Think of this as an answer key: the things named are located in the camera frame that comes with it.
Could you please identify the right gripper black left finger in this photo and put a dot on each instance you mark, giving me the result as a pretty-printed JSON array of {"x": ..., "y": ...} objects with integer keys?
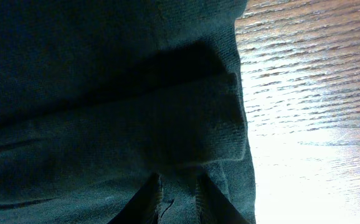
[{"x": 144, "y": 206}]

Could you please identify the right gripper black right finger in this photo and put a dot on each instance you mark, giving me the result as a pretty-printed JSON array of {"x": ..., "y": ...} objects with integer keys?
[{"x": 212, "y": 206}]

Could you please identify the black Nike t-shirt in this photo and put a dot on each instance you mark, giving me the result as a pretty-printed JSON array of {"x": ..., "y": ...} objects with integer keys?
[{"x": 98, "y": 95}]

